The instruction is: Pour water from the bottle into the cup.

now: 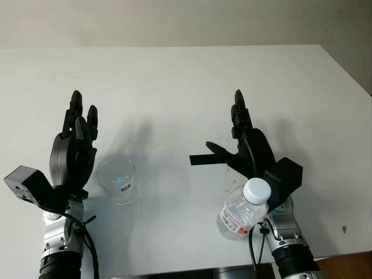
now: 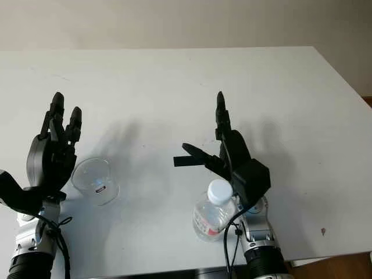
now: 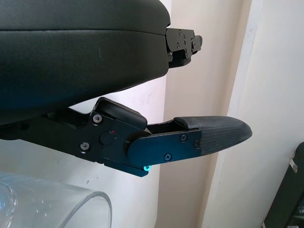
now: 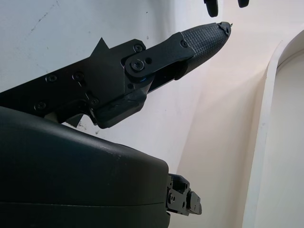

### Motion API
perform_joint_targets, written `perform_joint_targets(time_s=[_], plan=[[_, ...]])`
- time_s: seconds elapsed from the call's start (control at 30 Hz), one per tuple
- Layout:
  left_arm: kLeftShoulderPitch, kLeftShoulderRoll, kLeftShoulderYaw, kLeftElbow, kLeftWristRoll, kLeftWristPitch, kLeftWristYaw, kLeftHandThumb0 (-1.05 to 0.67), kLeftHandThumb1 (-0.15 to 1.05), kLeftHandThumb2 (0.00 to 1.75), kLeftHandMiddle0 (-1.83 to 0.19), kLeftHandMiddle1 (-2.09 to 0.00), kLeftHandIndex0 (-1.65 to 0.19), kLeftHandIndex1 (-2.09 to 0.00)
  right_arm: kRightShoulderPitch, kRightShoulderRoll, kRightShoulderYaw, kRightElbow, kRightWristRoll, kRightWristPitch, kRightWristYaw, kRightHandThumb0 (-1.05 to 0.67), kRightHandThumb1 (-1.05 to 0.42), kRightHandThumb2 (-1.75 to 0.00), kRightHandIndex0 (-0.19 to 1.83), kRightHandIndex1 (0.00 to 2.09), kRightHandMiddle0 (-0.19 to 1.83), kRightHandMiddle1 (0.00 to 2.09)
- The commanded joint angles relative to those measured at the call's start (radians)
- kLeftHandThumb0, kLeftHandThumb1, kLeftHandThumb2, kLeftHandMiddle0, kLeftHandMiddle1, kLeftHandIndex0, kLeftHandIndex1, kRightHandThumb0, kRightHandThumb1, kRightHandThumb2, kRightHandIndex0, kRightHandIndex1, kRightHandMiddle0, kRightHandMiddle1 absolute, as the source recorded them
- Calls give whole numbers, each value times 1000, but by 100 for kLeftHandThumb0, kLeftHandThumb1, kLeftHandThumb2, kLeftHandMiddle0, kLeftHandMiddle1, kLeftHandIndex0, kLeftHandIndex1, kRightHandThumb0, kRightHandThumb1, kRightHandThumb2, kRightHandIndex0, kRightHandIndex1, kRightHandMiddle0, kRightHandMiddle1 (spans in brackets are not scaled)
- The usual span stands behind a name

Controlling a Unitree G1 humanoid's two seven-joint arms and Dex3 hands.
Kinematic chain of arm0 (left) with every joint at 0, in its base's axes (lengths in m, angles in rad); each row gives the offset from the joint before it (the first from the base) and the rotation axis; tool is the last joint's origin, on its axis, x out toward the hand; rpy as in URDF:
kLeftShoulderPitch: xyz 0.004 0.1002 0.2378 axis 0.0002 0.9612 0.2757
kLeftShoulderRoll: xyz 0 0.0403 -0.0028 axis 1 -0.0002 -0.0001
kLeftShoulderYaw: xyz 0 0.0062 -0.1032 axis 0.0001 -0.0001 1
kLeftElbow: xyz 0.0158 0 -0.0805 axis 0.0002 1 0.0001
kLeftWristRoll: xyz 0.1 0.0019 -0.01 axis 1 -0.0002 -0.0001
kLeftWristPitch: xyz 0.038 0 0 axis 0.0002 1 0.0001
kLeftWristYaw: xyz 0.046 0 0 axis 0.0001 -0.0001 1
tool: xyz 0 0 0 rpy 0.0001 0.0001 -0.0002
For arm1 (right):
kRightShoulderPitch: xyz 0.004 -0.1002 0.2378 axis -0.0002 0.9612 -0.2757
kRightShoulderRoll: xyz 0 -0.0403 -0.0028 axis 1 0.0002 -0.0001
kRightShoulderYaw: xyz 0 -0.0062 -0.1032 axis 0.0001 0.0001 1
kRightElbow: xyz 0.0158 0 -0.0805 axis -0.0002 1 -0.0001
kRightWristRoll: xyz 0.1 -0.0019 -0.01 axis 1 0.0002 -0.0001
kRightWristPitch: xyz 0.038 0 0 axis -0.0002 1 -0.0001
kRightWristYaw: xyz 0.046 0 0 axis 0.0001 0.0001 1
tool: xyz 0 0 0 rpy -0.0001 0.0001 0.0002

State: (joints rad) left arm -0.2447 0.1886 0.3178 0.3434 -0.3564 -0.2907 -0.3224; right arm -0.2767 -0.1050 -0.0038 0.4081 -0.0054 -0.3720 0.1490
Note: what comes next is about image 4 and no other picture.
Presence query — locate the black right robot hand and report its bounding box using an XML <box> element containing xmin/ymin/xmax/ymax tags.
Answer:
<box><xmin>0</xmin><ymin>0</ymin><xmax>250</xmax><ymax>228</ymax></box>

